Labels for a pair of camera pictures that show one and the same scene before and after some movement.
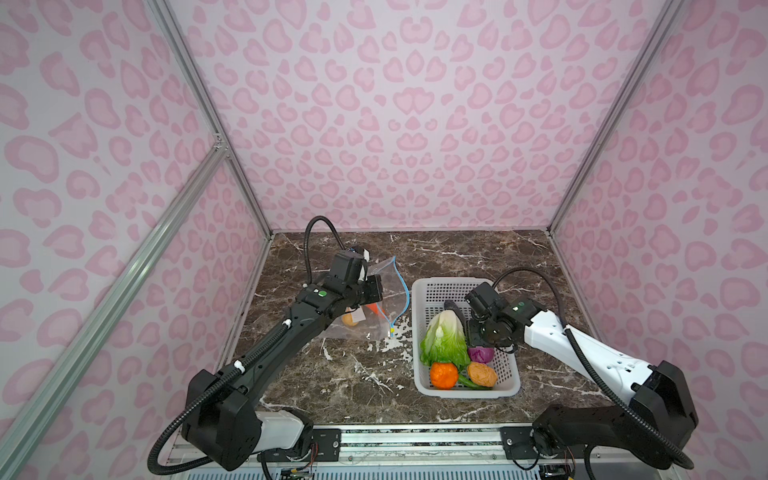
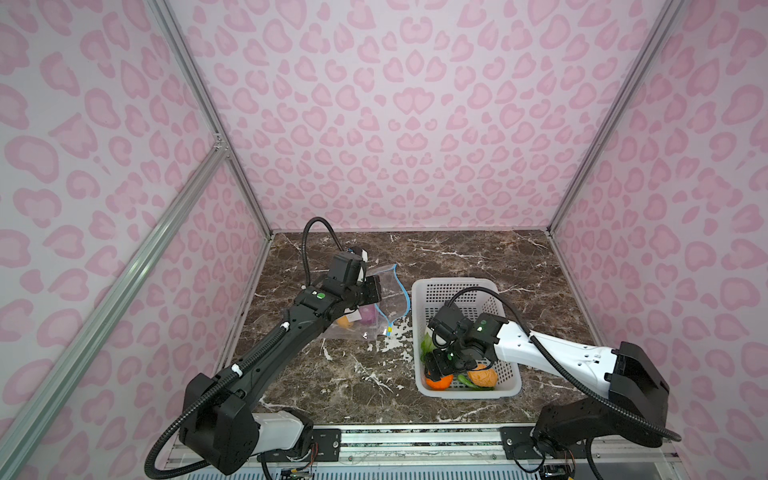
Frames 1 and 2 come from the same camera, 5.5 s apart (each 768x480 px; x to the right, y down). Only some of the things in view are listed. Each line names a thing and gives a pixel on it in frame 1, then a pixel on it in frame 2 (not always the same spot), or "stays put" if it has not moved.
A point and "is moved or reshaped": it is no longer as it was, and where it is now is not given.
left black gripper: (375, 284) stays put
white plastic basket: (428, 297) stays put
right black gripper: (474, 340) to (440, 368)
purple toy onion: (481, 354) is moved or reshaped
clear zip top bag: (375, 321) stays put
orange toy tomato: (443, 375) stays put
